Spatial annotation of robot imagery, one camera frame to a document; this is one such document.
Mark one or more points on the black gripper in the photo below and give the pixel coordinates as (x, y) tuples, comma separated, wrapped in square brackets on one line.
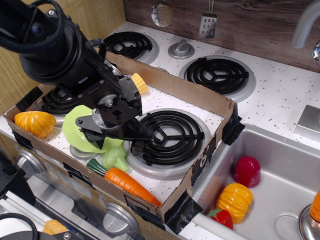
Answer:
[(94, 83)]

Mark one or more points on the light green toy broccoli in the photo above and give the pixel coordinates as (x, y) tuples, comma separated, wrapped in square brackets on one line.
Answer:
[(115, 158)]

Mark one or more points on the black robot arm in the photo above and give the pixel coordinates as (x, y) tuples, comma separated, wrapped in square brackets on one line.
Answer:
[(53, 51)]

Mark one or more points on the orange toy carrot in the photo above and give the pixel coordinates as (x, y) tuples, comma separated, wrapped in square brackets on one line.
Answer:
[(124, 181)]

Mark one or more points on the silver stove knob under plate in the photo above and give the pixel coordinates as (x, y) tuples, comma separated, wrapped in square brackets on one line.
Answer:
[(81, 155)]

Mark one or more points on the light green plastic plate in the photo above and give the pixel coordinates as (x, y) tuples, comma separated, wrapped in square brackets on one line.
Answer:
[(76, 138)]

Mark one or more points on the yellow toy corn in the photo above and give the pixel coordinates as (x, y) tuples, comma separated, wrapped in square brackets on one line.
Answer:
[(139, 83)]

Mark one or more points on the front right black burner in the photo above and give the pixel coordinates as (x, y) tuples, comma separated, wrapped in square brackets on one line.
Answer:
[(177, 138)]

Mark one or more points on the front left black burner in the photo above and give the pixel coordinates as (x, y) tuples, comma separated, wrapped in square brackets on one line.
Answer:
[(58, 102)]

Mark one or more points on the silver oven knob right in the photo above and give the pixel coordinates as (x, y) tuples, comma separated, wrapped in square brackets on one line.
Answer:
[(117, 221)]

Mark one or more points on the silver oven knob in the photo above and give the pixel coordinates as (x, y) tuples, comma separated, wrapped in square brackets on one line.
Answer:
[(117, 221), (30, 164)]

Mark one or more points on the orange toy pumpkin on stove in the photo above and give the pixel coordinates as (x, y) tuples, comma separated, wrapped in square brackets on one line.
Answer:
[(39, 123)]

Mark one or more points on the cardboard fence with black tape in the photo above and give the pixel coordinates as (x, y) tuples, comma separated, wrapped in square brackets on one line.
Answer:
[(155, 223)]

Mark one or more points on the silver oven knob left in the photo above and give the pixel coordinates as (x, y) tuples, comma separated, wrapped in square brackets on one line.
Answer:
[(30, 164)]

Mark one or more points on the orange toy piece bottom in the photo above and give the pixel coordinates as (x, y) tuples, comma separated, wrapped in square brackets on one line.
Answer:
[(53, 227)]

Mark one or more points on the silver stove knob back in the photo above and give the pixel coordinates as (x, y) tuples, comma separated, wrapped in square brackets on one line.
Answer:
[(181, 50)]

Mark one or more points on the back right black burner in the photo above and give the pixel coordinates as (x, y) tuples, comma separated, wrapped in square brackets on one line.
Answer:
[(223, 76)]

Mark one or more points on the red toy strawberry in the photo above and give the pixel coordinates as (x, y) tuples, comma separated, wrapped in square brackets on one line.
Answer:
[(221, 216)]

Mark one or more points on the orange toy pumpkin in sink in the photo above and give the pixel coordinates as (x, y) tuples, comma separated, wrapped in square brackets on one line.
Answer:
[(236, 199)]

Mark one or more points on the dark red toy vegetable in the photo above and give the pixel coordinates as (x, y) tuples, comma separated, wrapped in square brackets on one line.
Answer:
[(247, 171)]

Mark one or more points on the hanging silver strainer ladle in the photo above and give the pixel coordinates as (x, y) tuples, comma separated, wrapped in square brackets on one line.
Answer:
[(161, 14)]

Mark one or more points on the hanging silver slotted spatula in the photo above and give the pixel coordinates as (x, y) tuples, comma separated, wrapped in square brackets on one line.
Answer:
[(208, 23)]

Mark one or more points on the silver sink basin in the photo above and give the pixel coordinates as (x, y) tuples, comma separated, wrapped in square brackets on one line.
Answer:
[(290, 179)]

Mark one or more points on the orange toy in sink corner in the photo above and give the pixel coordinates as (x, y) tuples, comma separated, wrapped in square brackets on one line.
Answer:
[(315, 207)]

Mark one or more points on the silver sink drain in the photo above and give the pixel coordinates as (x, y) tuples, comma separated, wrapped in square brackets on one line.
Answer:
[(308, 227)]

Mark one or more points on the silver faucet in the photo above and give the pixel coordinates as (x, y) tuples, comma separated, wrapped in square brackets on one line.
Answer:
[(305, 24)]

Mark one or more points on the silver faucet base plate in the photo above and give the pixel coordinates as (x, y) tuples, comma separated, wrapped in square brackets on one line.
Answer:
[(308, 125)]

